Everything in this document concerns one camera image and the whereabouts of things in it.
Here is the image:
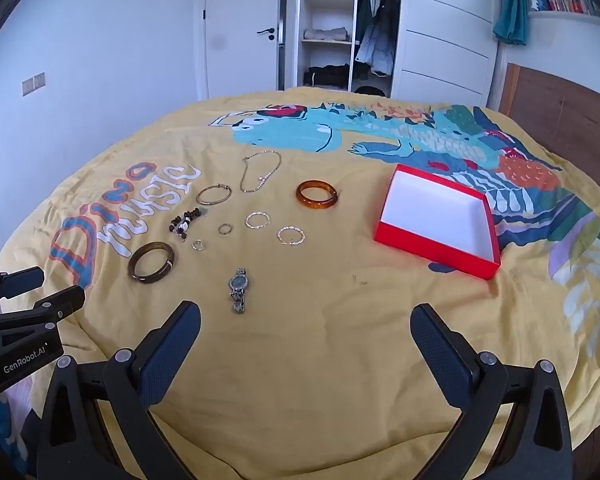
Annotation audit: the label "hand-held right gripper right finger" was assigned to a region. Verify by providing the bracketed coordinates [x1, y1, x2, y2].
[410, 302, 574, 480]

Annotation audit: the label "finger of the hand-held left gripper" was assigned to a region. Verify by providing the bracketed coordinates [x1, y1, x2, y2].
[0, 285, 86, 349]
[0, 267, 45, 317]

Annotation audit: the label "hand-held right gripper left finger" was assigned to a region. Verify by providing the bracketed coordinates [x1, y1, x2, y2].
[36, 301, 201, 480]

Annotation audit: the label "dark brown bangle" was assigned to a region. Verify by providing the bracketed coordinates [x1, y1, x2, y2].
[127, 241, 175, 285]

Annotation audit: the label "silver wristwatch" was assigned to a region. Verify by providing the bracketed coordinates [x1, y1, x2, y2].
[228, 267, 250, 315]

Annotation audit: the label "brown bead bracelet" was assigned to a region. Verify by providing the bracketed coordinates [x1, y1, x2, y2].
[168, 207, 203, 242]

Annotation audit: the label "red cardboard box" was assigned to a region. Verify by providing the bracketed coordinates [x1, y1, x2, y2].
[373, 163, 502, 280]

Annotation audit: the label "thin silver bangle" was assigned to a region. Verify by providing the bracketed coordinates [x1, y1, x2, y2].
[196, 183, 231, 206]

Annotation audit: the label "blue white cloth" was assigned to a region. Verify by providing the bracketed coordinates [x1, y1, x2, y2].
[0, 380, 43, 480]

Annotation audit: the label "yellow dinosaur printed blanket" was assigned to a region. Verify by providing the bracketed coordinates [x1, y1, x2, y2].
[0, 85, 600, 480]

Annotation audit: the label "amber bangle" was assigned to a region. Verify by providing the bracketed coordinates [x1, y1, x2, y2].
[295, 180, 339, 209]

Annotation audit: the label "wooden headboard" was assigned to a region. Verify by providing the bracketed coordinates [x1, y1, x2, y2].
[498, 62, 600, 161]

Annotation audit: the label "pile of dark clothes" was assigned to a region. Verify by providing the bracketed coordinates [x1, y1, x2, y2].
[304, 64, 353, 88]

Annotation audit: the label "white door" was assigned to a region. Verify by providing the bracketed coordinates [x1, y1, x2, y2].
[202, 0, 286, 100]

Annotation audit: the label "white wardrobe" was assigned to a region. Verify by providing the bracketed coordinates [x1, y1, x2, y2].
[285, 0, 501, 108]

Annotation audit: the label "hanging coats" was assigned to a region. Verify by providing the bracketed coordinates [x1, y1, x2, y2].
[354, 0, 401, 77]

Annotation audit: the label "folded beige clothes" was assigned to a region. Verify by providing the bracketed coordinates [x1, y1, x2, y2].
[302, 26, 352, 42]

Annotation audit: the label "teal curtain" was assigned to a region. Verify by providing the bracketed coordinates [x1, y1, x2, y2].
[493, 0, 531, 47]

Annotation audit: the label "silver chain necklace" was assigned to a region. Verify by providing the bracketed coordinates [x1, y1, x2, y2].
[240, 150, 283, 194]

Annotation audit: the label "wall switch panel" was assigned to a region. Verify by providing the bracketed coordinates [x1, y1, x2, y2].
[21, 72, 47, 97]

